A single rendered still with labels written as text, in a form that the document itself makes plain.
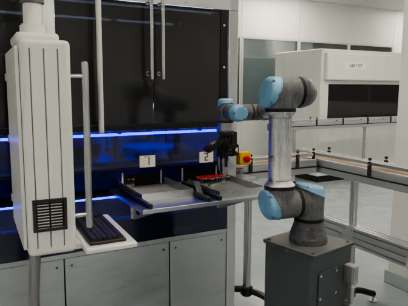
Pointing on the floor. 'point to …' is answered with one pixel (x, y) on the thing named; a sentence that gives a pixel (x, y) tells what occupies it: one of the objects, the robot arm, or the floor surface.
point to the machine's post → (232, 156)
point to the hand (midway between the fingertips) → (221, 173)
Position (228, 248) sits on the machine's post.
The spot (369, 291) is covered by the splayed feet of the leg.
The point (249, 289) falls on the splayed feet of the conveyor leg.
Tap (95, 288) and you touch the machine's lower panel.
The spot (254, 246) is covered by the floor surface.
